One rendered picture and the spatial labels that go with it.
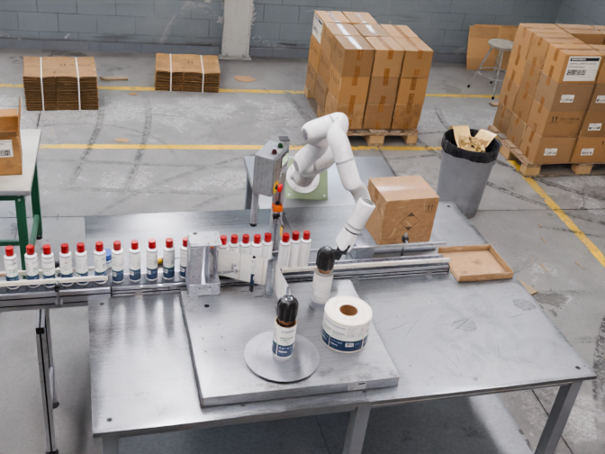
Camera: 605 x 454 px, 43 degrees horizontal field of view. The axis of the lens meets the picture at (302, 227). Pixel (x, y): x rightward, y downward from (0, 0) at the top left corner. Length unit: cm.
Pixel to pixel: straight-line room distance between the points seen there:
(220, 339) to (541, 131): 436
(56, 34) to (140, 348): 597
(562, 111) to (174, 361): 460
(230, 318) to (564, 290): 295
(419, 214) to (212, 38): 528
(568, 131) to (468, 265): 322
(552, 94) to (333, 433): 396
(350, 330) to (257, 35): 612
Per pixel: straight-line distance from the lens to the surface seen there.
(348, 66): 672
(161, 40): 879
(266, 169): 332
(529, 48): 715
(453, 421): 400
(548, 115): 685
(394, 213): 389
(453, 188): 599
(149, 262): 345
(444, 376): 329
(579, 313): 545
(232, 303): 339
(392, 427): 388
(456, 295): 376
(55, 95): 730
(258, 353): 312
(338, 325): 312
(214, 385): 299
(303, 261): 360
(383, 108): 699
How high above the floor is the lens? 295
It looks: 31 degrees down
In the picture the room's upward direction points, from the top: 7 degrees clockwise
